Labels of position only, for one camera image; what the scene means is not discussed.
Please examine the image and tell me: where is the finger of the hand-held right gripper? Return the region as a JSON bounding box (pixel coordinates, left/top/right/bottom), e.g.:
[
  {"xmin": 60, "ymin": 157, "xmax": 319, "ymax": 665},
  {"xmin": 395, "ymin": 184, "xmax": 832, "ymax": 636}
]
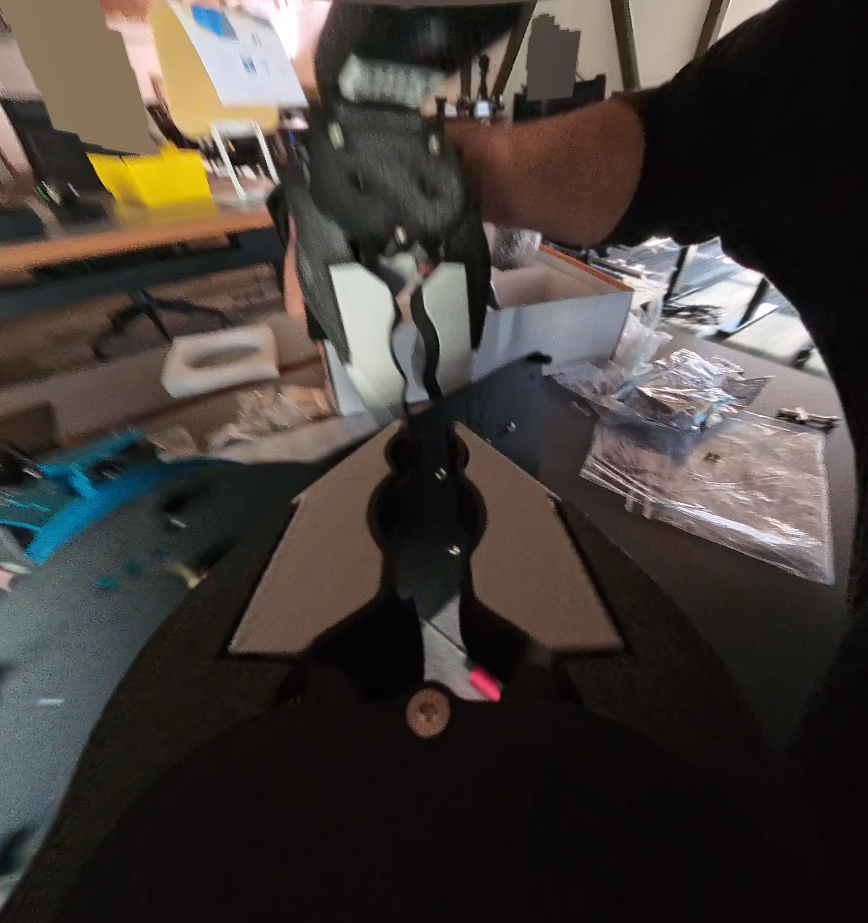
[
  {"xmin": 329, "ymin": 261, "xmax": 424, "ymax": 419},
  {"xmin": 414, "ymin": 261, "xmax": 474, "ymax": 401}
]

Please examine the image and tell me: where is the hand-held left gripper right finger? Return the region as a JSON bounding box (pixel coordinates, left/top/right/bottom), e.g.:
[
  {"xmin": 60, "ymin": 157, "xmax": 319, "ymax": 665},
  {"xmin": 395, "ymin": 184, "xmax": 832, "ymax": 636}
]
[{"xmin": 451, "ymin": 420, "xmax": 627, "ymax": 656}]

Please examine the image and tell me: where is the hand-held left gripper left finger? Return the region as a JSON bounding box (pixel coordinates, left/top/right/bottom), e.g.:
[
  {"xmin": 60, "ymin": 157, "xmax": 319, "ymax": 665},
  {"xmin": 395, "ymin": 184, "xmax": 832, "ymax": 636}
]
[{"xmin": 227, "ymin": 420, "xmax": 408, "ymax": 657}]

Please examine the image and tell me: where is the black metal plate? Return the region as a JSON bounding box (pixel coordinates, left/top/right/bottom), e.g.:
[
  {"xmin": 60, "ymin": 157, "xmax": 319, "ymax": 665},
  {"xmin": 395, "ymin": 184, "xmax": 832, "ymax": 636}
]
[{"xmin": 156, "ymin": 352, "xmax": 554, "ymax": 607}]

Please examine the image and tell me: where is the person's right forearm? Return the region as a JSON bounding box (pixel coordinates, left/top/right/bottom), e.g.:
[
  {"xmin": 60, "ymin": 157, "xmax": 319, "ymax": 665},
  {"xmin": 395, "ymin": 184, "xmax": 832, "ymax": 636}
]
[{"xmin": 445, "ymin": 94, "xmax": 647, "ymax": 249}]

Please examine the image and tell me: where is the dark grey desk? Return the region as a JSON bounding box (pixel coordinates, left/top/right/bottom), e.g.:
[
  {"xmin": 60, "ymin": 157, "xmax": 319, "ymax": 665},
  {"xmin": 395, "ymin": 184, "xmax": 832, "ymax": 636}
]
[{"xmin": 0, "ymin": 324, "xmax": 860, "ymax": 722}]

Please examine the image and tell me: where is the clear bag of small parts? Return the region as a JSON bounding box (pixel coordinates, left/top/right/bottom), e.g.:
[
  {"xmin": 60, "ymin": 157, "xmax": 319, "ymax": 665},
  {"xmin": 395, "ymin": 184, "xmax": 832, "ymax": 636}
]
[{"xmin": 153, "ymin": 389, "xmax": 334, "ymax": 455}]

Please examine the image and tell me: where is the orange white cardboard box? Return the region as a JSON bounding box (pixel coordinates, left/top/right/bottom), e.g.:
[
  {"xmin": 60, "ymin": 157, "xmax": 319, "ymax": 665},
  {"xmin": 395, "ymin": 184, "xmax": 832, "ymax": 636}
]
[{"xmin": 477, "ymin": 245, "xmax": 637, "ymax": 379}]

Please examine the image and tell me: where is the large clear plastic bag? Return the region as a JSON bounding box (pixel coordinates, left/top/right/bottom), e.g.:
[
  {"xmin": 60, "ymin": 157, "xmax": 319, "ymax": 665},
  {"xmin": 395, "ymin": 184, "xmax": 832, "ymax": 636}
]
[{"xmin": 578, "ymin": 411, "xmax": 839, "ymax": 585}]

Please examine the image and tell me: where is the white foam block with hole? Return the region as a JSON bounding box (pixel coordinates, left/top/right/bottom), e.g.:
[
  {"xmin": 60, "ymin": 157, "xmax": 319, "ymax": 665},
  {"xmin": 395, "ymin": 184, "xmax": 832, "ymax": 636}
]
[{"xmin": 161, "ymin": 323, "xmax": 280, "ymax": 399}]

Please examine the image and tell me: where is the yellow display board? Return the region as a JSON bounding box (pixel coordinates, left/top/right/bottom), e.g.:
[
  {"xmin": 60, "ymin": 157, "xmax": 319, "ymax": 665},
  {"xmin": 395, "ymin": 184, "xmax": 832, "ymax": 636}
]
[{"xmin": 149, "ymin": 0, "xmax": 309, "ymax": 138}]

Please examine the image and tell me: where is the black office chair base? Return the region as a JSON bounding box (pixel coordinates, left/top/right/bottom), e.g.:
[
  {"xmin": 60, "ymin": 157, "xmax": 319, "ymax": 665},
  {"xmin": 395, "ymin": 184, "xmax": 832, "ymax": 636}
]
[{"xmin": 91, "ymin": 288, "xmax": 226, "ymax": 362}]

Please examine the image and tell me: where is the silver foil bag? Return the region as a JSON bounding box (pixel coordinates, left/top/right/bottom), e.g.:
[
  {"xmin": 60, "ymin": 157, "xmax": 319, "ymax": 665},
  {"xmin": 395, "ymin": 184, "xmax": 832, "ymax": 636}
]
[{"xmin": 557, "ymin": 346, "xmax": 774, "ymax": 434}]

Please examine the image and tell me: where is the yellow plastic bin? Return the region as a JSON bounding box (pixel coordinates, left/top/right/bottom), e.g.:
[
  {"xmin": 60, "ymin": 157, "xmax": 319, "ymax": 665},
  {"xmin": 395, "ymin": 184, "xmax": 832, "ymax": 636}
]
[{"xmin": 88, "ymin": 144, "xmax": 215, "ymax": 210}]

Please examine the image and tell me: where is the person in black shirt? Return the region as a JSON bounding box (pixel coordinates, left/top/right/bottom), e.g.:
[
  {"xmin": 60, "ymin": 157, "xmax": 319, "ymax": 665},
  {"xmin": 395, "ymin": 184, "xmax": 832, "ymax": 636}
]
[{"xmin": 607, "ymin": 0, "xmax": 868, "ymax": 923}]

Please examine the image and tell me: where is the blue metal robot frame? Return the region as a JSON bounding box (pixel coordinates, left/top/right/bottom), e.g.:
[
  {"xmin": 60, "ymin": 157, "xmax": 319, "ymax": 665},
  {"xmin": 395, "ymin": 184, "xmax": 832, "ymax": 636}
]
[{"xmin": 0, "ymin": 429, "xmax": 219, "ymax": 571}]

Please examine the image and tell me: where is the wooden table with black frame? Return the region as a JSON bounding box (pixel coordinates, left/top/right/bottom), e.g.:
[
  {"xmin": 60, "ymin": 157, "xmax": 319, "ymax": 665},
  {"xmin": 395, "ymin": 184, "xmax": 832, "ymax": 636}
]
[{"xmin": 0, "ymin": 205, "xmax": 291, "ymax": 362}]

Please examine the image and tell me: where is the small black metal bracket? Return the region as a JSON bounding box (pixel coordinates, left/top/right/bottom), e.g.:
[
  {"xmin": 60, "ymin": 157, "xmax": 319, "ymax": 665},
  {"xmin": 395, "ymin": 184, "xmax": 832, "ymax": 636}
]
[{"xmin": 776, "ymin": 406, "xmax": 842, "ymax": 432}]

